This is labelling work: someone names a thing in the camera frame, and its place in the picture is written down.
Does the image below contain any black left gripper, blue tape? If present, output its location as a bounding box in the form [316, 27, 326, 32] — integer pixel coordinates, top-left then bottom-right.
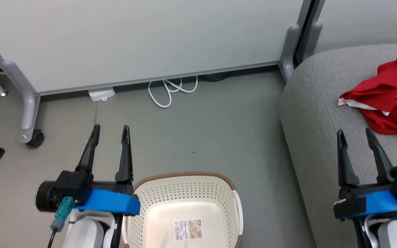
[35, 125, 141, 216]

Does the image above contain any black right gripper, blue tape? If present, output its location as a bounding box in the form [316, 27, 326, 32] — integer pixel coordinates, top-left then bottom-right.
[334, 128, 397, 221]

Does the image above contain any grey fabric sofa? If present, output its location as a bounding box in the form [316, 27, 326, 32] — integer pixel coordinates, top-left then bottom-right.
[279, 42, 397, 248]

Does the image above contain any left arm cable, teal connector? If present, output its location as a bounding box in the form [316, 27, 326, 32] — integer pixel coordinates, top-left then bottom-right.
[47, 196, 75, 248]

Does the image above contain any cream perforated laundry basket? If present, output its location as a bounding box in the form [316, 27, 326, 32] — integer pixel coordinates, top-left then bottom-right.
[121, 172, 244, 248]

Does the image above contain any black caster wheel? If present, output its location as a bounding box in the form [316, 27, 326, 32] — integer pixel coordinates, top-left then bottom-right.
[26, 129, 44, 148]

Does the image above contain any looped white cable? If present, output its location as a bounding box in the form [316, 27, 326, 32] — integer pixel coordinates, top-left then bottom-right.
[148, 76, 199, 109]

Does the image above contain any narrow white partition panel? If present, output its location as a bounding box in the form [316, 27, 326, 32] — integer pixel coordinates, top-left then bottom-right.
[314, 0, 397, 54]

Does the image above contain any white power adapter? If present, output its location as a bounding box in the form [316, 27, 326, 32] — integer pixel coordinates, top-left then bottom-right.
[88, 87, 115, 102]

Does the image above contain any large white partition panel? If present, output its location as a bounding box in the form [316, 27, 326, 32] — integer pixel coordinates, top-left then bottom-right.
[0, 0, 311, 95]

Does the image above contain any grey partition leg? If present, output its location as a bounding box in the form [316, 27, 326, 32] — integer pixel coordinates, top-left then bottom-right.
[301, 22, 323, 62]
[279, 23, 301, 81]
[0, 60, 41, 144]

